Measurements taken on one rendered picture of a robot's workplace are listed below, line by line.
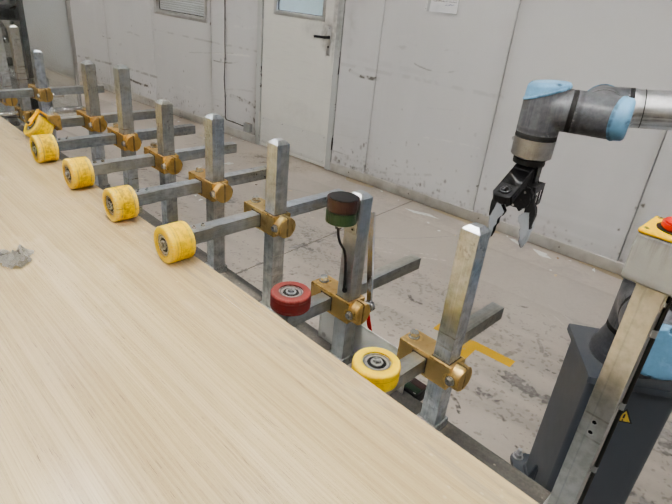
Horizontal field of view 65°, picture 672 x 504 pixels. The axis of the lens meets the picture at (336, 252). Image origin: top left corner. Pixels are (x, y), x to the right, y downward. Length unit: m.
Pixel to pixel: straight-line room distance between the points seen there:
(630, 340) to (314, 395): 0.44
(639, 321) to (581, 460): 0.25
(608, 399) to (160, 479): 0.61
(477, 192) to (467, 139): 0.38
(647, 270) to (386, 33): 3.59
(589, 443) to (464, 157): 3.16
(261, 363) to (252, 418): 0.12
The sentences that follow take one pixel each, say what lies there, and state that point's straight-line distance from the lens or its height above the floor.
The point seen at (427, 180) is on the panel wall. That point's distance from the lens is 4.08.
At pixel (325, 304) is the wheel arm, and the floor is 0.85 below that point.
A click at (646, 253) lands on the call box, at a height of 1.19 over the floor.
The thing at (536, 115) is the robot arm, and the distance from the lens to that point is 1.23.
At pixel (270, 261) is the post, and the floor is 0.85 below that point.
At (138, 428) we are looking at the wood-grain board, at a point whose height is 0.90.
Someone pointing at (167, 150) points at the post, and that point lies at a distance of 1.59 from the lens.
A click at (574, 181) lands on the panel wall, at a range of 3.65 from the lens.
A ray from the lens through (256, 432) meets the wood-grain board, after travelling 0.76.
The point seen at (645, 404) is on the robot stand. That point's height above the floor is 0.54.
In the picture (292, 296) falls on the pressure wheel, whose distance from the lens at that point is 1.02.
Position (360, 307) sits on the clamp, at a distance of 1.08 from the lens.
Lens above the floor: 1.45
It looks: 27 degrees down
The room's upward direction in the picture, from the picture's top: 6 degrees clockwise
